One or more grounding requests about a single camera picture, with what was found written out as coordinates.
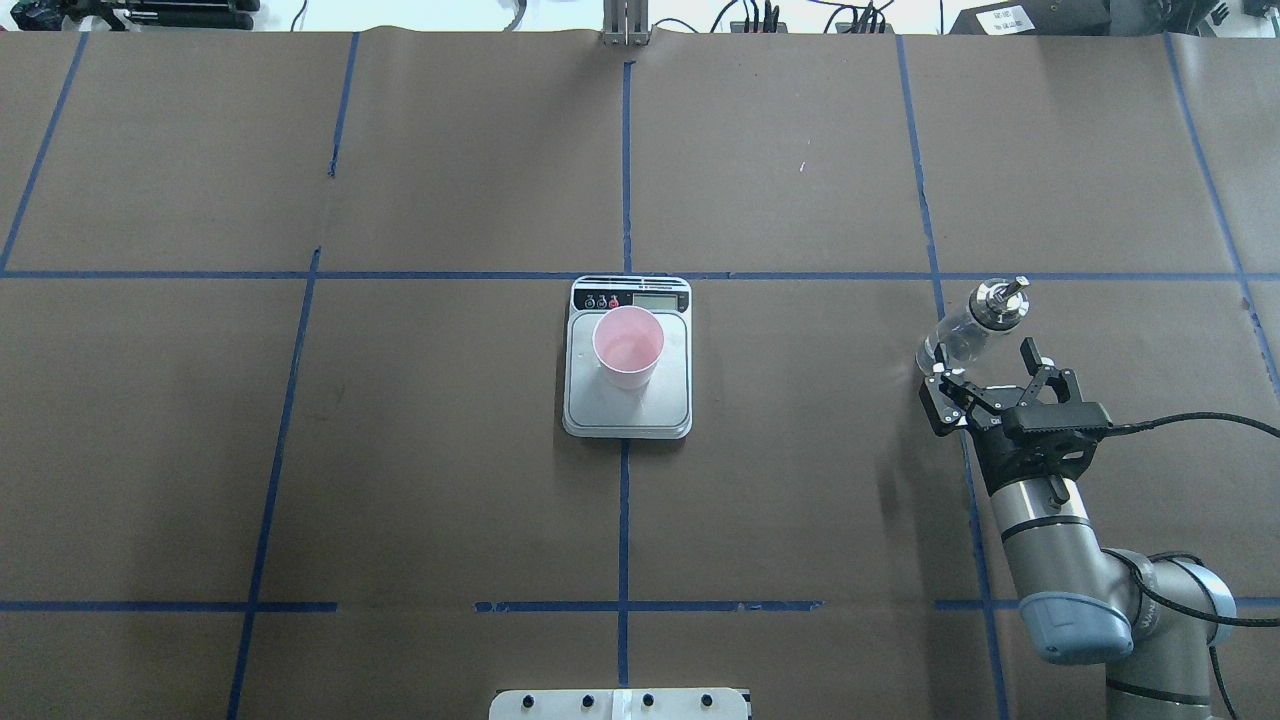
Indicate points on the silver digital kitchen scale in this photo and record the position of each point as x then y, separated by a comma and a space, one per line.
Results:
593, 407

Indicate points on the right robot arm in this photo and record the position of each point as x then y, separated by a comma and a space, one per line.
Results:
1152, 622

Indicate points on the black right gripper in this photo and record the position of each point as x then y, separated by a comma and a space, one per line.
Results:
987, 440

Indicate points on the pink plastic cup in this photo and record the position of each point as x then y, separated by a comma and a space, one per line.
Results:
627, 342

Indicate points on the clear glass sauce bottle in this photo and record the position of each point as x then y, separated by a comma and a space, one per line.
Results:
991, 311

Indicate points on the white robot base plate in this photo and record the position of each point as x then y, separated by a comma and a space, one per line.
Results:
623, 703

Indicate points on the aluminium frame post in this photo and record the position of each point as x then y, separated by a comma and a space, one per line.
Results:
626, 23

